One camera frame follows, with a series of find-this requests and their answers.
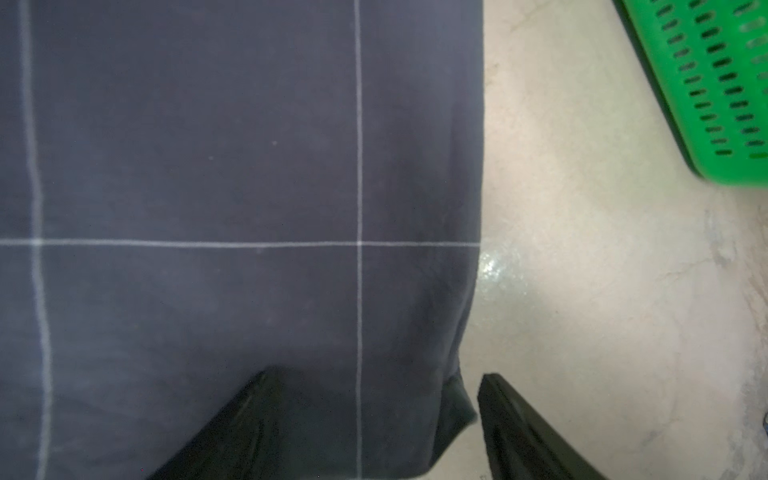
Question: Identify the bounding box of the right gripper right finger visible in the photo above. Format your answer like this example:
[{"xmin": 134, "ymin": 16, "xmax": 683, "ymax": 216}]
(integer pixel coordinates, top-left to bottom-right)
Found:
[{"xmin": 478, "ymin": 373, "xmax": 605, "ymax": 480}]

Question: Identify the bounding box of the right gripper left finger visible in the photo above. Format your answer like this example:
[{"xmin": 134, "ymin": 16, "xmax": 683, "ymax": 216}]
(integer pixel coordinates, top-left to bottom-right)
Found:
[{"xmin": 150, "ymin": 369, "xmax": 281, "ymax": 479}]

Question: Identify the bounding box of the dark grey checked pillowcase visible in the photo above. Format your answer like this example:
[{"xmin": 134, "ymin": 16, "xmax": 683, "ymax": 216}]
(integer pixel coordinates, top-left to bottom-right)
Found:
[{"xmin": 1, "ymin": 1, "xmax": 484, "ymax": 479}]

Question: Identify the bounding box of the green plastic basket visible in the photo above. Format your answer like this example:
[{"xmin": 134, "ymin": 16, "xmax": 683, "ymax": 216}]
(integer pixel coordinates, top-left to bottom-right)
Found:
[{"xmin": 614, "ymin": 0, "xmax": 767, "ymax": 188}]

